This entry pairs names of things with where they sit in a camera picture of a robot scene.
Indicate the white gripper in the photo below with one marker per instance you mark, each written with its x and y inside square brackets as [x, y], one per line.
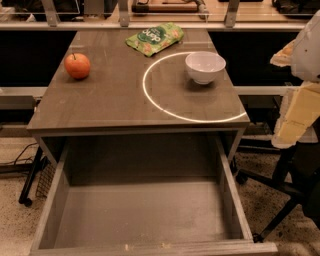
[308, 55]

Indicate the red orange apple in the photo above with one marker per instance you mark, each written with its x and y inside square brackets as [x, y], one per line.
[77, 65]

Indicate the open grey wooden drawer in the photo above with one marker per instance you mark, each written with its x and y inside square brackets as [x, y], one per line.
[145, 195]

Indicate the white ceramic bowl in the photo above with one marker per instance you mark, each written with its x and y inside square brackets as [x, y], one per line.
[203, 66]

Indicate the green snack bag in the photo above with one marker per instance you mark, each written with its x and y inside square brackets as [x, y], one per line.
[152, 40]

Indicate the black table leg with caster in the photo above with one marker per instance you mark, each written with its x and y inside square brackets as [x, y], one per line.
[35, 167]

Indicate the wire mesh basket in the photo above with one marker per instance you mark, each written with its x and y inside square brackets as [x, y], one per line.
[45, 181]

